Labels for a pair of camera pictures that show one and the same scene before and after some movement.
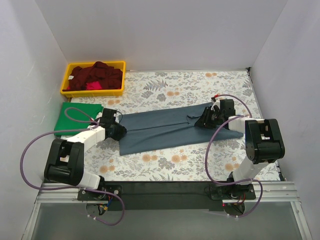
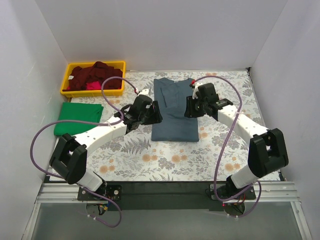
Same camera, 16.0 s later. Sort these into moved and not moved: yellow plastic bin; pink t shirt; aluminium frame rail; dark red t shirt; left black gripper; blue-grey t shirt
Moved: left black gripper; blue-grey t shirt
Not moved: dark red t shirt; aluminium frame rail; pink t shirt; yellow plastic bin
